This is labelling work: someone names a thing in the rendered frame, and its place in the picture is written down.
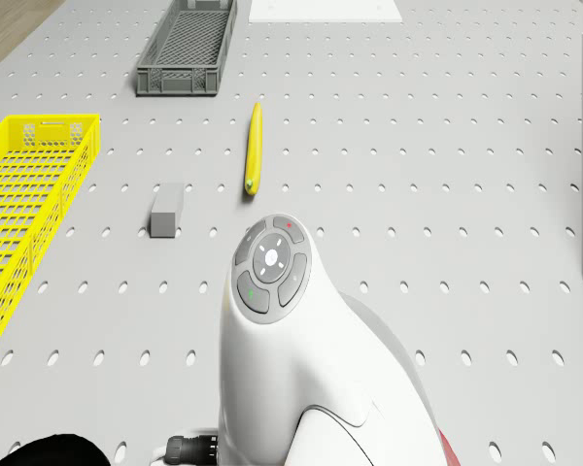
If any white board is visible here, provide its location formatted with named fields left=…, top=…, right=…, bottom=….
left=248, top=0, right=403, bottom=23

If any grey cube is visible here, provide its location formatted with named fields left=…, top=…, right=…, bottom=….
left=150, top=183, right=186, bottom=239

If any dark grey basket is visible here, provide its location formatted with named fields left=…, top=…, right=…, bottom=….
left=135, top=0, right=238, bottom=97

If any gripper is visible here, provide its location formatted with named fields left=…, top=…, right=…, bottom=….
left=150, top=431, right=221, bottom=466

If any banana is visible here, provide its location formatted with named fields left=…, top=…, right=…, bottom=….
left=244, top=101, right=264, bottom=197

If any yellow basket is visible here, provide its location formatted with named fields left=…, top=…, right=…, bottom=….
left=0, top=114, right=102, bottom=373

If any black plate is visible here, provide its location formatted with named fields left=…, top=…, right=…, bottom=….
left=0, top=433, right=112, bottom=466

